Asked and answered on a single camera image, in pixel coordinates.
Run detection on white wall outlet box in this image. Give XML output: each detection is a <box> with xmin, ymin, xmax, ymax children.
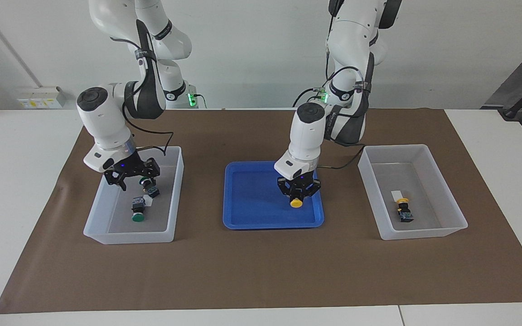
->
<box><xmin>17</xmin><ymin>86</ymin><xmax>67</xmax><ymax>110</ymax></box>

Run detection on dark grey equipment frame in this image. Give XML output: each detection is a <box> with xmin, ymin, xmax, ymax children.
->
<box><xmin>483</xmin><ymin>31</ymin><xmax>522</xmax><ymax>123</ymax></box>

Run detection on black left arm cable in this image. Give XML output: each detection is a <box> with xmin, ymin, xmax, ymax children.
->
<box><xmin>292</xmin><ymin>43</ymin><xmax>365</xmax><ymax>171</ymax></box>

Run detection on brown table mat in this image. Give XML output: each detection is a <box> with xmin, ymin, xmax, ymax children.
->
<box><xmin>0</xmin><ymin>108</ymin><xmax>522</xmax><ymax>314</ymax></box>

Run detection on green mushroom push button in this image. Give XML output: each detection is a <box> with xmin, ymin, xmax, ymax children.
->
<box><xmin>140</xmin><ymin>178</ymin><xmax>160</xmax><ymax>199</ymax></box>
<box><xmin>131</xmin><ymin>197</ymin><xmax>149</xmax><ymax>223</ymax></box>

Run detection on white wall cable duct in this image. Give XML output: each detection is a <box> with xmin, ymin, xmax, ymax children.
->
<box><xmin>0</xmin><ymin>0</ymin><xmax>45</xmax><ymax>89</ymax></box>

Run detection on blue plastic tray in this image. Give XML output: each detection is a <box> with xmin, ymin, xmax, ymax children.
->
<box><xmin>223</xmin><ymin>161</ymin><xmax>325</xmax><ymax>230</ymax></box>

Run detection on translucent white plastic box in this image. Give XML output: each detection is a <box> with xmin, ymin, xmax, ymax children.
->
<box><xmin>83</xmin><ymin>146</ymin><xmax>184</xmax><ymax>245</ymax></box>
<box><xmin>358</xmin><ymin>144</ymin><xmax>469</xmax><ymax>240</ymax></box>

